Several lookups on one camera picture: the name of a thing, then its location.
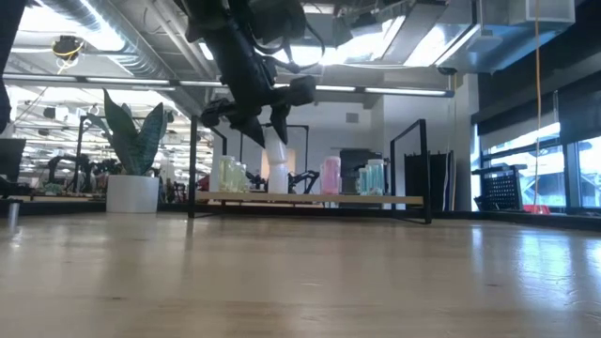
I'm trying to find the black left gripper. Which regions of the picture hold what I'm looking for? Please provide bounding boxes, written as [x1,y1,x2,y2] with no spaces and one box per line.
[201,74,316,149]

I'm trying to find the clear white medicine bottle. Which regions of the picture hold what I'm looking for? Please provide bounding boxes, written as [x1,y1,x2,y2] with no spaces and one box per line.
[264,127,289,166]
[268,162,290,195]

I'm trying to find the black boxy machine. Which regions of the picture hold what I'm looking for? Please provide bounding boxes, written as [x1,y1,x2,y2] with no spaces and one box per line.
[339,147,391,194]

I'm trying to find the green succulent plant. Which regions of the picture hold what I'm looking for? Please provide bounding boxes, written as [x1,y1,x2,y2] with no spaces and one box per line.
[86,88,168,177]

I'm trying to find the white round plant pot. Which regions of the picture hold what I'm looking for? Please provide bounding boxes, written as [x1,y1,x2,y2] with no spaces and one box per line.
[105,175,161,215]

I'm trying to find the black cabinet panel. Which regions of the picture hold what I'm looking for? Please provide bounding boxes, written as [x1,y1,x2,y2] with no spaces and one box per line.
[403,149,455,212]

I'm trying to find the black perforated metal cart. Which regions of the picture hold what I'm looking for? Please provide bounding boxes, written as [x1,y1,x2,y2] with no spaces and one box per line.
[471,163,530,212]

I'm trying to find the black monitor screen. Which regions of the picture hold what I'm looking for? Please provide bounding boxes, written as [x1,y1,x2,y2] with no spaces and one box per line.
[0,138,27,185]

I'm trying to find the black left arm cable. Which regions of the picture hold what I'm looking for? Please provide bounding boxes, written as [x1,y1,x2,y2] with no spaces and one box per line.
[251,13,326,75]

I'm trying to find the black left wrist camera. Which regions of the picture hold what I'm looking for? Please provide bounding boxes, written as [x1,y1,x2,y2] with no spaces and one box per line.
[246,0,309,44]

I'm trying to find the thin black metal post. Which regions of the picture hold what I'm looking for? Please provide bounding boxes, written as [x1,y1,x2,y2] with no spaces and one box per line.
[72,114,93,192]

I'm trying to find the black yellow cord reel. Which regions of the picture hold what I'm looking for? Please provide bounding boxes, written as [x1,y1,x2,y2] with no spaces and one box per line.
[50,35,86,75]

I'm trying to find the yellow hanging cord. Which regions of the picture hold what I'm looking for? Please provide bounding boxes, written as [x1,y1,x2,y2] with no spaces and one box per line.
[533,0,543,207]

